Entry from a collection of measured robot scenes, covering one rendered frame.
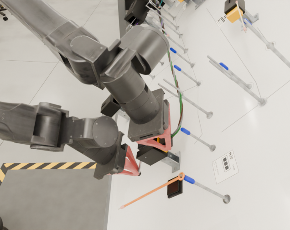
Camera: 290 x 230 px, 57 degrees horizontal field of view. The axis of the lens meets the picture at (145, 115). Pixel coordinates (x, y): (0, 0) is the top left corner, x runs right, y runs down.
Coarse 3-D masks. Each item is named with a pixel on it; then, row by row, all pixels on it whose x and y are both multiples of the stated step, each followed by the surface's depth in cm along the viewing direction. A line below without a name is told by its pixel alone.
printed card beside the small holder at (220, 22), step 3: (222, 15) 75; (225, 15) 73; (219, 18) 75; (222, 18) 74; (225, 18) 72; (216, 21) 76; (219, 21) 74; (222, 21) 73; (225, 21) 72; (219, 24) 73; (222, 24) 72; (219, 27) 73
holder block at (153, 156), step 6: (156, 138) 54; (138, 144) 58; (144, 150) 55; (150, 150) 53; (156, 150) 53; (138, 156) 55; (144, 156) 55; (150, 156) 54; (156, 156) 54; (162, 156) 54; (144, 162) 57; (150, 162) 56
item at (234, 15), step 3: (234, 9) 57; (237, 9) 57; (231, 12) 58; (234, 12) 57; (237, 12) 57; (240, 12) 57; (228, 15) 58; (231, 15) 58; (234, 15) 58; (237, 15) 58; (228, 18) 58; (231, 18) 58; (234, 18) 58; (237, 18) 58; (231, 21) 59; (234, 21) 59
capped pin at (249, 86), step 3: (219, 63) 48; (222, 63) 48; (222, 66) 48; (225, 66) 49; (228, 69) 49; (231, 72) 49; (234, 75) 50; (237, 78) 50; (240, 78) 51; (240, 81) 51; (243, 81) 51; (243, 84) 51; (246, 84) 51; (249, 84) 52; (249, 87) 52
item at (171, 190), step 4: (176, 176) 55; (168, 180) 57; (176, 180) 54; (180, 180) 54; (172, 184) 55; (176, 184) 54; (180, 184) 54; (168, 188) 55; (172, 188) 54; (176, 188) 53; (180, 188) 53; (168, 192) 55; (172, 192) 54; (176, 192) 53; (180, 192) 52; (168, 196) 55; (172, 196) 54
